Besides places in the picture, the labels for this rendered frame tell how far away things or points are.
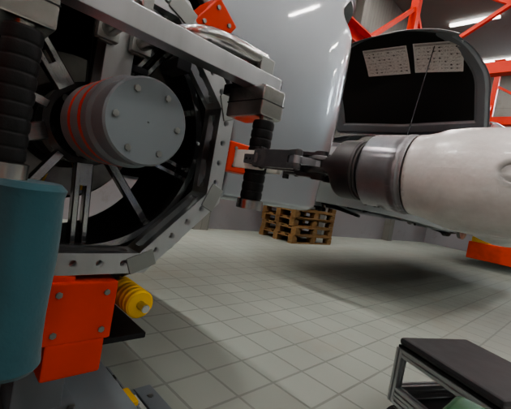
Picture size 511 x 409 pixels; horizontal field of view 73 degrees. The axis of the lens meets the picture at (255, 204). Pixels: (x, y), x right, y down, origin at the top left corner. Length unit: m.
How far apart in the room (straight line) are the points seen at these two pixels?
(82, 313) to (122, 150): 0.32
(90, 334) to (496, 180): 0.66
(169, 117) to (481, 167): 0.41
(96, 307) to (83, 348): 0.08
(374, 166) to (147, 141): 0.32
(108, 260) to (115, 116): 0.29
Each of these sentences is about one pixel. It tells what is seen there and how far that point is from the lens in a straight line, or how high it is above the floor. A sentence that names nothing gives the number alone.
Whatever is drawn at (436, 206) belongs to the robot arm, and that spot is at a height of 0.80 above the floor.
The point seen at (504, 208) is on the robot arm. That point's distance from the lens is 0.37.
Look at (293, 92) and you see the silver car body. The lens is 1.20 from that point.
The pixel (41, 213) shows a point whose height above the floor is 0.70.
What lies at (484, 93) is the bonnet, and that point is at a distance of 3.76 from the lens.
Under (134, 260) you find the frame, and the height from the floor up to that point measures 0.61.
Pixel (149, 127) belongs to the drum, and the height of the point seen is 0.84.
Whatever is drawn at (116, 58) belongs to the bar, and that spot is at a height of 0.96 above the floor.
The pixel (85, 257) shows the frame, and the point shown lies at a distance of 0.69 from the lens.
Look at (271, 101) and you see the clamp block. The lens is 0.59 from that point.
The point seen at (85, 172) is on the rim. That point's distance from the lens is 0.77.
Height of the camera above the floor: 0.78
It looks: 2 degrees down
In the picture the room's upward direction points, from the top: 10 degrees clockwise
